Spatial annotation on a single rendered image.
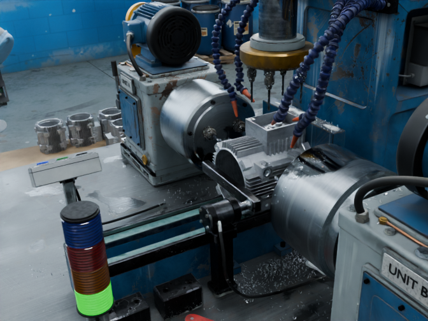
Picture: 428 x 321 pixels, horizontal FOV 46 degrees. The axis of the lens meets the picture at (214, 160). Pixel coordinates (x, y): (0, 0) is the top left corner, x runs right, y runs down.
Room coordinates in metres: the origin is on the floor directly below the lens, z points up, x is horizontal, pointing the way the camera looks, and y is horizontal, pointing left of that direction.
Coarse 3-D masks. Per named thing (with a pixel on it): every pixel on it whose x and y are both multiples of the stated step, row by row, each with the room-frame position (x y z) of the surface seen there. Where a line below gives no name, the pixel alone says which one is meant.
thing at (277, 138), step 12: (252, 120) 1.22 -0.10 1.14; (264, 120) 1.25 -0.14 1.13; (288, 120) 1.26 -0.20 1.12; (252, 132) 1.20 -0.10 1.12; (264, 132) 1.15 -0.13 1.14; (276, 132) 1.16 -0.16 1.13; (288, 132) 1.17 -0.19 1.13; (264, 144) 1.15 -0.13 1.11; (276, 144) 1.16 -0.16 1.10; (288, 144) 1.17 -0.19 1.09
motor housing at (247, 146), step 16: (224, 144) 1.17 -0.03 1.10; (240, 144) 1.15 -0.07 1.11; (256, 144) 1.15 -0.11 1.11; (224, 160) 1.23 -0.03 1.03; (240, 160) 1.11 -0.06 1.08; (256, 160) 1.12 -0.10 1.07; (272, 160) 1.14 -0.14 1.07; (288, 160) 1.14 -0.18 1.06; (240, 176) 1.24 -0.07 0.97; (256, 176) 1.08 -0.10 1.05; (272, 176) 1.11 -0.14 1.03; (224, 192) 1.19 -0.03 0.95; (256, 192) 1.08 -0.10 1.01; (272, 192) 1.10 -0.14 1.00
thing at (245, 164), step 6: (216, 144) 1.20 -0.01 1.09; (300, 144) 1.18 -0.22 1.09; (306, 144) 1.18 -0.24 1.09; (216, 150) 1.21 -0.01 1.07; (300, 150) 1.18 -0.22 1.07; (240, 162) 1.10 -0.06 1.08; (246, 162) 1.09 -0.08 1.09; (246, 168) 1.08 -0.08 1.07; (216, 186) 1.21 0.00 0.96; (246, 210) 1.08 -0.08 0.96
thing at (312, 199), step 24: (288, 168) 0.96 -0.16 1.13; (312, 168) 0.92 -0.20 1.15; (336, 168) 0.90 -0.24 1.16; (360, 168) 0.88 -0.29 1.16; (384, 168) 0.90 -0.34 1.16; (288, 192) 0.91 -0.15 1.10; (312, 192) 0.87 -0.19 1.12; (336, 192) 0.84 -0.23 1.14; (288, 216) 0.89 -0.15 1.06; (312, 216) 0.84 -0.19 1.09; (336, 216) 0.81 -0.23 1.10; (288, 240) 0.90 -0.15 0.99; (312, 240) 0.82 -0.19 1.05; (336, 240) 0.79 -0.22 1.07
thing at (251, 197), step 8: (208, 160) 1.22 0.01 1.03; (208, 168) 1.19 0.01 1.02; (216, 168) 1.18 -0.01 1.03; (216, 176) 1.15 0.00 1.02; (224, 176) 1.13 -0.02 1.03; (224, 184) 1.12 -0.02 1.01; (232, 184) 1.09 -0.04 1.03; (232, 192) 1.08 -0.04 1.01; (240, 192) 1.05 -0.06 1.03; (248, 192) 1.04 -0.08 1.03; (240, 200) 1.05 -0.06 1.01; (248, 200) 1.02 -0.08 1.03; (256, 200) 1.01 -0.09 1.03; (248, 208) 1.00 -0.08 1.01; (256, 208) 1.00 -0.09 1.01
